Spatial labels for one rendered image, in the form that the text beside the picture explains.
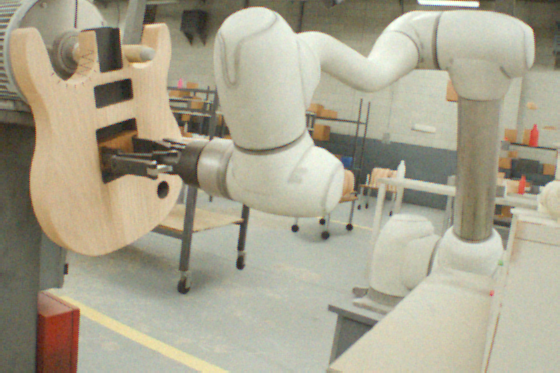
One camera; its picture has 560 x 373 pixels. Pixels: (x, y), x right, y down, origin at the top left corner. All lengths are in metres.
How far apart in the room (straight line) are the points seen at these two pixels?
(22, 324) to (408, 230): 1.02
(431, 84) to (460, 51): 10.97
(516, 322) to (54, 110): 0.69
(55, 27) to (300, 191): 0.61
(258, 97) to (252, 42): 0.07
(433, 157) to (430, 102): 1.29
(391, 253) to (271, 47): 0.89
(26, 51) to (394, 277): 1.04
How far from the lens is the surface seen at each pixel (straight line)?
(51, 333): 1.36
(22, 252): 1.26
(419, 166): 11.89
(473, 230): 1.26
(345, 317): 1.41
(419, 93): 12.05
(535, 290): 0.44
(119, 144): 0.91
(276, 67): 0.59
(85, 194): 0.87
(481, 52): 1.04
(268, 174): 0.65
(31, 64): 0.79
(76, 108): 0.84
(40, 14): 1.03
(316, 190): 0.65
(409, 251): 1.35
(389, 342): 0.58
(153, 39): 0.98
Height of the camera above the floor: 1.14
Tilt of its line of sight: 3 degrees down
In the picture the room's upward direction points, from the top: 8 degrees clockwise
